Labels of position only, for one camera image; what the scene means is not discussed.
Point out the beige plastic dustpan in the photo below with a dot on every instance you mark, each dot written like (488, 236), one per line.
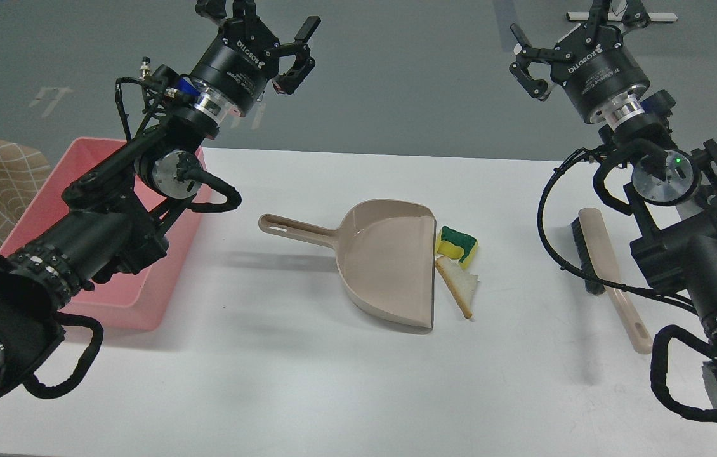
(384, 254)

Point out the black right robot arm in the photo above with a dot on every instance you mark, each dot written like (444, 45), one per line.
(642, 173)

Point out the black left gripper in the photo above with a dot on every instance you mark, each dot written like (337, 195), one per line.
(235, 63)

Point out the beige hand brush black bristles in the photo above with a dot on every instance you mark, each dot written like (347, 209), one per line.
(597, 259)

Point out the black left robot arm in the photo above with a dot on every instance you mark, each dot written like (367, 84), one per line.
(119, 212)

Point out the white bread slice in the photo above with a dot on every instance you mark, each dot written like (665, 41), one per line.
(459, 282)

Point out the pink plastic bin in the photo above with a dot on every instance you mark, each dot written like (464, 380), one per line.
(127, 301)

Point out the yellow green sponge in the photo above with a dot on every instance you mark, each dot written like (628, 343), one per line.
(456, 245)

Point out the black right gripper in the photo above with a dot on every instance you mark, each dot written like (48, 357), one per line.
(603, 70)

